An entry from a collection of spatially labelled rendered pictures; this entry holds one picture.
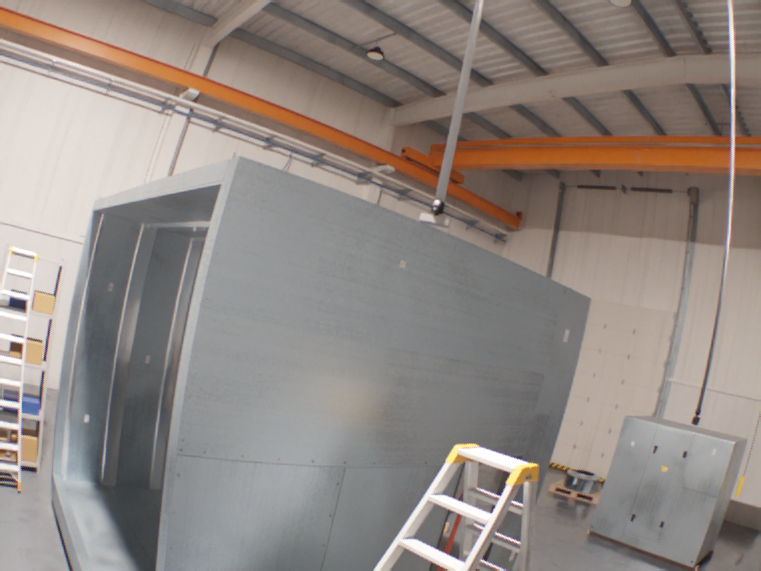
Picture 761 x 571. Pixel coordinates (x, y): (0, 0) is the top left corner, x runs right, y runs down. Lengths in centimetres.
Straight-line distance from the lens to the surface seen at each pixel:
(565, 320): 356
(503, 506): 221
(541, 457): 374
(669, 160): 1021
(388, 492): 274
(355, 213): 229
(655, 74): 967
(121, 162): 1056
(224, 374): 207
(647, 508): 885
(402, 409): 261
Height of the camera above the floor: 276
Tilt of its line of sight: 2 degrees up
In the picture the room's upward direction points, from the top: 13 degrees clockwise
